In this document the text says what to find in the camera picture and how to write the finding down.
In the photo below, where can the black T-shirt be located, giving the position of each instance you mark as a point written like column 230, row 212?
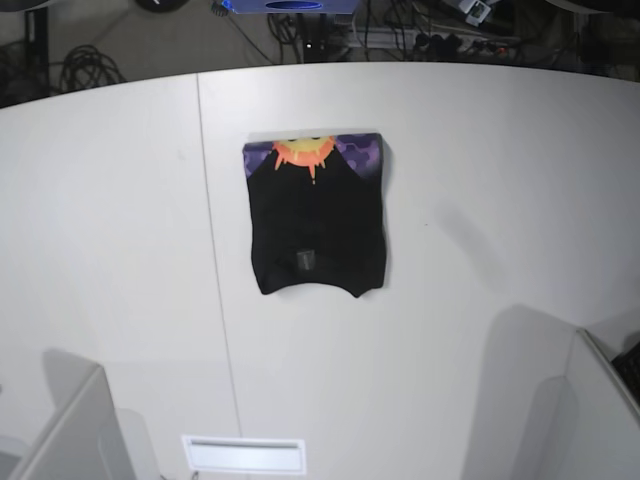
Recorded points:
column 316, row 207

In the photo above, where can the blue box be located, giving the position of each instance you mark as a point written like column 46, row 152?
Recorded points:
column 291, row 6

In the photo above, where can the white table slot plate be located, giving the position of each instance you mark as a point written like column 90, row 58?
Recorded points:
column 245, row 456

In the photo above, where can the white right partition panel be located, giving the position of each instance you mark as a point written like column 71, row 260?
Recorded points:
column 550, row 402

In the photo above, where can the white partition panel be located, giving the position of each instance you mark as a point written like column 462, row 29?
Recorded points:
column 550, row 402
column 87, row 437

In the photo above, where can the white left partition panel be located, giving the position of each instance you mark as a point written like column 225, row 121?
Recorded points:
column 87, row 437

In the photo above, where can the black keyboard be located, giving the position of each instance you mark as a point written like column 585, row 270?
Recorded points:
column 627, row 365

